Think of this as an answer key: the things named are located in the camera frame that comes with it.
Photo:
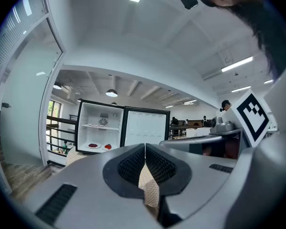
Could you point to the red strawberries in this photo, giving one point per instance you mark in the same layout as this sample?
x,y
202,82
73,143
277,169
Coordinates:
x,y
108,146

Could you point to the white round plate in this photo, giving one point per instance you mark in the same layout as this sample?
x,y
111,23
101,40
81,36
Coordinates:
x,y
104,149
99,146
95,125

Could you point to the round grey vent fan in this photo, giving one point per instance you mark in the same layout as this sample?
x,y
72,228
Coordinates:
x,y
103,121

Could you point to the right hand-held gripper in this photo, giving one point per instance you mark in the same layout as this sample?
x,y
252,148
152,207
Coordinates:
x,y
252,118

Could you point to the frosted glass door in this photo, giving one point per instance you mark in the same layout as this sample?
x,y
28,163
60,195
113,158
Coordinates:
x,y
26,104

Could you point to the grey gripper camera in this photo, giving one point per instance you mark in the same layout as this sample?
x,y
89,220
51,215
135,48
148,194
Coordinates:
x,y
219,125

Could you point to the black pendant lamp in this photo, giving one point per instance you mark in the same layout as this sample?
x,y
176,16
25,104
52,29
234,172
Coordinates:
x,y
111,93
57,86

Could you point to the black mini fridge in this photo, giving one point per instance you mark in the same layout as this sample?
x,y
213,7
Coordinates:
x,y
145,128

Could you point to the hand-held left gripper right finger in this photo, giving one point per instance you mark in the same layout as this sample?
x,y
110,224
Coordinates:
x,y
193,182

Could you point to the black railing with wooden handrail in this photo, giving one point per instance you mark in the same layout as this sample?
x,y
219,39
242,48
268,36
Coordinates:
x,y
62,121

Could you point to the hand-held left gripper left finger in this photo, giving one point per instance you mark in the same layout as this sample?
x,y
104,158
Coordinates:
x,y
85,187

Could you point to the large window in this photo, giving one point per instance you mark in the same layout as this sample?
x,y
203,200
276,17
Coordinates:
x,y
54,111

